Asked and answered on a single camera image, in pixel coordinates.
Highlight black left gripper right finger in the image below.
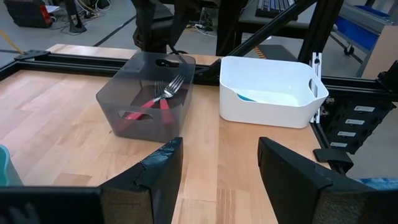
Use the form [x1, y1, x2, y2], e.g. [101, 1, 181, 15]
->
[257, 136, 398, 224]

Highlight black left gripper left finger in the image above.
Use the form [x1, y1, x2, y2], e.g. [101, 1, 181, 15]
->
[99, 136, 184, 224]

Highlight red handled fork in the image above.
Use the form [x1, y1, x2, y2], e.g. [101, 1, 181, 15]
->
[124, 74, 186, 122]
[154, 80, 175, 125]

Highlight teal handled fork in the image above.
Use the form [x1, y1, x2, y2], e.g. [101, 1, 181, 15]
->
[236, 92, 256, 103]

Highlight grey translucent plastic bin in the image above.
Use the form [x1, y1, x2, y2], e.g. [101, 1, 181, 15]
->
[95, 51, 197, 143]

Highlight white plastic bin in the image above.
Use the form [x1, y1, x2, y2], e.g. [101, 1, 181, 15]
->
[219, 55, 330, 129]

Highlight black plate silver labels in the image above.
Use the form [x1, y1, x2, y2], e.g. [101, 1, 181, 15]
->
[320, 98, 396, 156]

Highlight black hazard striped platform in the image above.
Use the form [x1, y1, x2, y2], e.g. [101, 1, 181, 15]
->
[248, 43, 299, 63]

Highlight teal plastic bin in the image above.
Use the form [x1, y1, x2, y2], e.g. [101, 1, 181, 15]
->
[0, 144, 24, 187]

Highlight brown cardboard box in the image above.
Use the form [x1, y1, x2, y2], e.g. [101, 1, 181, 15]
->
[362, 24, 398, 80]

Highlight blue storage cabinet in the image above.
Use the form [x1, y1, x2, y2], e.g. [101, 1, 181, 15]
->
[334, 4, 389, 52]

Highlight black stand base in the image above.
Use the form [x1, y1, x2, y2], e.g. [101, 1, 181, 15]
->
[63, 0, 88, 34]

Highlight grey desk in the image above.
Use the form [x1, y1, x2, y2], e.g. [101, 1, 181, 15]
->
[239, 0, 340, 35]

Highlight black keyboard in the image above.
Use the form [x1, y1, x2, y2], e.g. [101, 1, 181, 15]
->
[254, 0, 296, 18]

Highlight black equipment case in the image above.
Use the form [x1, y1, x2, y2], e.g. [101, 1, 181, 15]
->
[2, 0, 52, 29]

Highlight silver slotted bracket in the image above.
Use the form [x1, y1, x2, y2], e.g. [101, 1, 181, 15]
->
[310, 52, 323, 124]

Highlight black aluminium table frame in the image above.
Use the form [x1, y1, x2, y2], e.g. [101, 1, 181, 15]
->
[0, 0, 398, 175]

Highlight yellow hanging cable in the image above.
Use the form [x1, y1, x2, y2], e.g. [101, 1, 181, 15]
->
[0, 29, 24, 55]

